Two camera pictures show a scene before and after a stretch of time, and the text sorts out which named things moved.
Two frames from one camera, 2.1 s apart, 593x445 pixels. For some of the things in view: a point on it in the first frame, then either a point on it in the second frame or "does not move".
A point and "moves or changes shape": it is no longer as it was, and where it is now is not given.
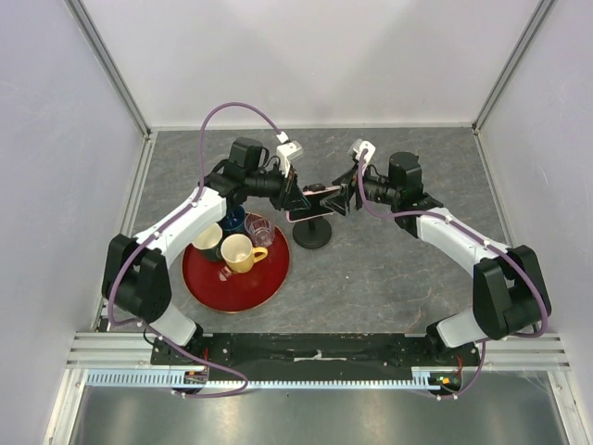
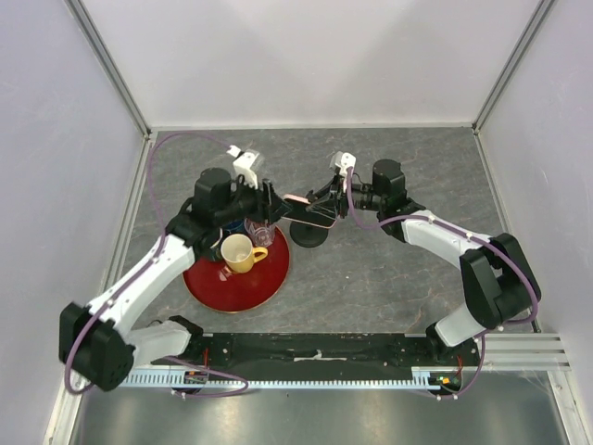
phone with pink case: x=317 y=209 moves or changes shape
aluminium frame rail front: x=119 y=350 does not move
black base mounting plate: x=318 y=349 does not move
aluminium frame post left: x=110 y=66 does not move
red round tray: x=238 y=293 does not move
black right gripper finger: x=339 y=202 to x=326 y=210
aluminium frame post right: x=527 y=35 does not move
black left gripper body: x=281 y=199 to x=267 y=208
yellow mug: x=240 y=254 does not move
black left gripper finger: x=296 y=199 to x=280 y=208
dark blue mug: x=234 y=220 does not move
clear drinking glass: x=258 y=228 does not move
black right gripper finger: x=346 y=179 to x=322 y=190
